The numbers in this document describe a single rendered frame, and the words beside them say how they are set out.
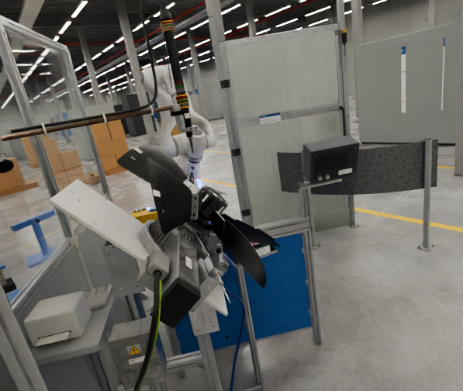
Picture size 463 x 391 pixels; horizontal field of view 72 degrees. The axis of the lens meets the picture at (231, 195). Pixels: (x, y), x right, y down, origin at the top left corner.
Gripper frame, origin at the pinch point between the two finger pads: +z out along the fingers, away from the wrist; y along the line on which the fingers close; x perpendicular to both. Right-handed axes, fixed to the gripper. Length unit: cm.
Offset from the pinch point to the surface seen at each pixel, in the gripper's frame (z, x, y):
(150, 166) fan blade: -60, 2, -69
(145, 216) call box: 1.5, 17.2, -31.6
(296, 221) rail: 4, -60, -14
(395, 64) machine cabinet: 55, -292, 519
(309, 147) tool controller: -33, -58, 4
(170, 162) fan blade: -41, 3, -41
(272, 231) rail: 9, -48, -19
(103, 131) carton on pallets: 365, 334, 575
